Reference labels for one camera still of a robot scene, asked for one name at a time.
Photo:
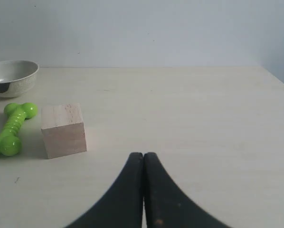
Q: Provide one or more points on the green rubber bone toy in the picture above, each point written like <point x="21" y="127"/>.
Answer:
<point x="10" y="144"/>

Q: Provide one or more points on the light wooden cube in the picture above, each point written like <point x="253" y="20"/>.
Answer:
<point x="63" y="130"/>

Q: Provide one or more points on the white ceramic bowl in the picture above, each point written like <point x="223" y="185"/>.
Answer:
<point x="17" y="77"/>

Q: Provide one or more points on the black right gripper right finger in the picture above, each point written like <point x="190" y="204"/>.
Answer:
<point x="166" y="205"/>

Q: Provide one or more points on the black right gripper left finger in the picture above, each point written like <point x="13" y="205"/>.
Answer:
<point x="122" y="205"/>

